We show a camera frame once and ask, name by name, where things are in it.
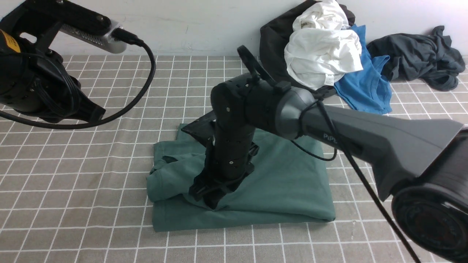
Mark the white shirt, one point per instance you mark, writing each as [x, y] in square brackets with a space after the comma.
[322, 47]

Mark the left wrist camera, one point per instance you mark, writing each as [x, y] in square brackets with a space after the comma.
[86, 25]

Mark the grey checked tablecloth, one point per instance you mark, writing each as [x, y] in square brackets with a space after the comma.
[79, 196]

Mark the black garment under white shirt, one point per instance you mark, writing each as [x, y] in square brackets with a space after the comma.
[274, 36]

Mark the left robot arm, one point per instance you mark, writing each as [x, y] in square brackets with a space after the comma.
[23, 30]

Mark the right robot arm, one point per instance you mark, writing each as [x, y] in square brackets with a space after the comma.
[422, 164]

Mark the dark grey crumpled shirt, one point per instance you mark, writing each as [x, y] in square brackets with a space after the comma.
[430, 58]

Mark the blue shirt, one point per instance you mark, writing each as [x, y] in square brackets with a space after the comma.
[366, 90]

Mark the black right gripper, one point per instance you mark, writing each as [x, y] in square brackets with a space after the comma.
[227, 163]

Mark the green long-sleeved shirt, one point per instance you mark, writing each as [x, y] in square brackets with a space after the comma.
[286, 186]

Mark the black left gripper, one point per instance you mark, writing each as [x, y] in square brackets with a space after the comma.
[38, 85]

